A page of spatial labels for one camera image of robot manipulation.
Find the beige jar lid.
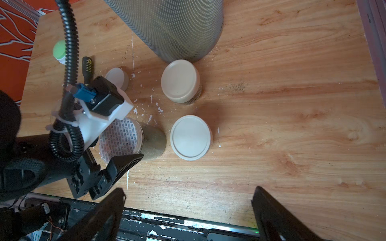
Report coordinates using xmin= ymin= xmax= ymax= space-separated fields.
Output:
xmin=105 ymin=67 xmax=129 ymax=91

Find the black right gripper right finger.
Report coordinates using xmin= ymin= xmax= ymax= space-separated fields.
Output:
xmin=251 ymin=186 xmax=322 ymax=241

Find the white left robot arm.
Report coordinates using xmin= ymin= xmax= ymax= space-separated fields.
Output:
xmin=1 ymin=1 xmax=143 ymax=201

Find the black handled screwdriver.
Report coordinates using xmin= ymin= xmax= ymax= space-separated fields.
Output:
xmin=82 ymin=56 xmax=94 ymax=85

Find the silver mesh waste bin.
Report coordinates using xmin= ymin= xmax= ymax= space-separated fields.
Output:
xmin=106 ymin=0 xmax=224 ymax=63

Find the green push button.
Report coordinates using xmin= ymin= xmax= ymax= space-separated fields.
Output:
xmin=52 ymin=40 xmax=66 ymax=65

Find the jar with foil seal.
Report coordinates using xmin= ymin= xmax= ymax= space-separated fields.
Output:
xmin=99 ymin=118 xmax=166 ymax=163

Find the beige lidded jar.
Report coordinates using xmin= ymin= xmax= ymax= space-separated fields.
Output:
xmin=170 ymin=115 xmax=213 ymax=161
xmin=161 ymin=59 xmax=202 ymax=105

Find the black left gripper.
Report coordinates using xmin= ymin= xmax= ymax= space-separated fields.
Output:
xmin=67 ymin=149 xmax=144 ymax=200

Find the beige lidded jar far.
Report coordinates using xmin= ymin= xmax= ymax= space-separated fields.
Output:
xmin=161 ymin=59 xmax=202 ymax=105

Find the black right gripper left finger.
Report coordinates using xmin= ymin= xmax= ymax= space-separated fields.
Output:
xmin=58 ymin=188 xmax=126 ymax=241

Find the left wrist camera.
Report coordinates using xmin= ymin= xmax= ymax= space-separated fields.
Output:
xmin=46 ymin=76 xmax=134 ymax=156

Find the beige lidded jar near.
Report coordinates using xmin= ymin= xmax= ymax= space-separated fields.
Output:
xmin=170 ymin=115 xmax=213 ymax=161

